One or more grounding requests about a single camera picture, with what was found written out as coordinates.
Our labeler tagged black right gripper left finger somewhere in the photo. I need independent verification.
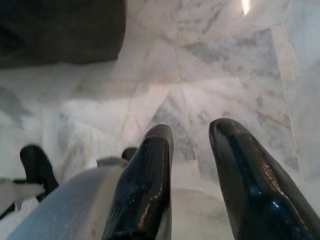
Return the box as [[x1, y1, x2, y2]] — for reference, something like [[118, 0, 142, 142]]
[[102, 124, 175, 240]]

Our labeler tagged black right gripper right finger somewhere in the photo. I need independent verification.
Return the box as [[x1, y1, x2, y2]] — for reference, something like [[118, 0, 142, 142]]
[[208, 117, 315, 240]]

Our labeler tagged grey fabric sofa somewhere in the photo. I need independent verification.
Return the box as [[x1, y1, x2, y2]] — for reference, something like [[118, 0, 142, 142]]
[[0, 0, 128, 69]]

